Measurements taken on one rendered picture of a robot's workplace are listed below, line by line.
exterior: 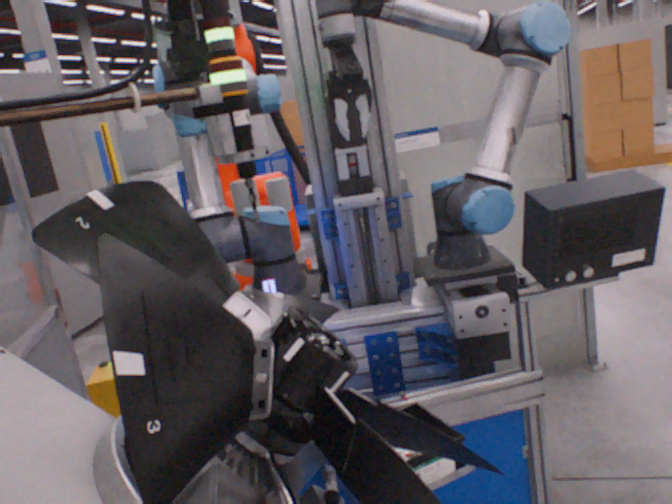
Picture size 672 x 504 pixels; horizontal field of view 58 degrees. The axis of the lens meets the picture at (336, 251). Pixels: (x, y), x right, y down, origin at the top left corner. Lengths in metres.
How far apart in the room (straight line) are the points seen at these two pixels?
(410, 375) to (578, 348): 1.73
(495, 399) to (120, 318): 1.04
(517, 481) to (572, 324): 1.76
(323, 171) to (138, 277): 1.21
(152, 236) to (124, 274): 0.30
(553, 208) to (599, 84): 7.60
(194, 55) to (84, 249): 0.42
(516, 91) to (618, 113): 7.48
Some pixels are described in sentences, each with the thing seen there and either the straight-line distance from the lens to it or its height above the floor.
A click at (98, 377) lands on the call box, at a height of 1.07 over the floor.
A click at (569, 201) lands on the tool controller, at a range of 1.31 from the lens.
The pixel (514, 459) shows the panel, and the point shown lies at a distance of 1.53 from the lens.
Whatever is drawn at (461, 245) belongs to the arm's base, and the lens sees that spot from 1.57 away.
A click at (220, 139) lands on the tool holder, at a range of 0.78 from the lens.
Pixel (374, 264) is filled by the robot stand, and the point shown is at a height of 1.04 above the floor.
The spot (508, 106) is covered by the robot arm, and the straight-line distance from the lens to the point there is 1.47.
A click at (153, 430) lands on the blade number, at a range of 0.50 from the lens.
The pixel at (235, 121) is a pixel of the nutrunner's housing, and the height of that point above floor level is 1.50.
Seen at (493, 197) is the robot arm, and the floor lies 1.24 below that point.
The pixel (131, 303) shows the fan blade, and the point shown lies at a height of 1.38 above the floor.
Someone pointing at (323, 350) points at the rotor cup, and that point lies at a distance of 0.72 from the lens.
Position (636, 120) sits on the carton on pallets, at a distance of 9.00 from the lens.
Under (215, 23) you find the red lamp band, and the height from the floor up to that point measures 1.62.
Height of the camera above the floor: 1.51
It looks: 14 degrees down
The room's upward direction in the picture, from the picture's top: 10 degrees counter-clockwise
